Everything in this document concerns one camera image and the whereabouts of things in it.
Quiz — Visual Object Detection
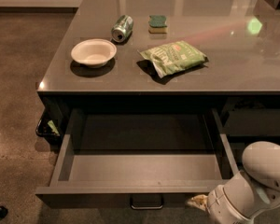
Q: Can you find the green soda can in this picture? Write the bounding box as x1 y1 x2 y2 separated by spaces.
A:
111 15 133 43

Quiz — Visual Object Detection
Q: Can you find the green chip bag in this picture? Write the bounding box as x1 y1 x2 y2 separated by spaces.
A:
140 40 208 78

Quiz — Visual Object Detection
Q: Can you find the white paper bowl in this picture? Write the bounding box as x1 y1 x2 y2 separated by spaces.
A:
71 39 117 68

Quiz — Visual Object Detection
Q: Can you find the dark counter cabinet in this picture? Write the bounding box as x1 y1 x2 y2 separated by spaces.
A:
36 0 280 185

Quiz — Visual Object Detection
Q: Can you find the grey top drawer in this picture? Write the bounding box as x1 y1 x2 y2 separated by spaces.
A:
35 109 238 208

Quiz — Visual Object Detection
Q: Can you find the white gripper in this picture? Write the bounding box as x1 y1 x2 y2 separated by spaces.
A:
186 185 254 224

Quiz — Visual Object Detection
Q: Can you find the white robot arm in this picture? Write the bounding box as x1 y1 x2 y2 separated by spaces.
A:
186 141 280 224

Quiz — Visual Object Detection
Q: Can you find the green and yellow sponge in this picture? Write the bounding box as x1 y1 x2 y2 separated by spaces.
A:
148 15 167 34

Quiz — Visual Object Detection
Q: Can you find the black bin beside cabinet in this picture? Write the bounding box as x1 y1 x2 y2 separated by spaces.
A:
35 111 60 138

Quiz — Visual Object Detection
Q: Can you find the metal top drawer handle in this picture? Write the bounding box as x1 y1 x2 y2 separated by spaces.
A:
130 194 164 211

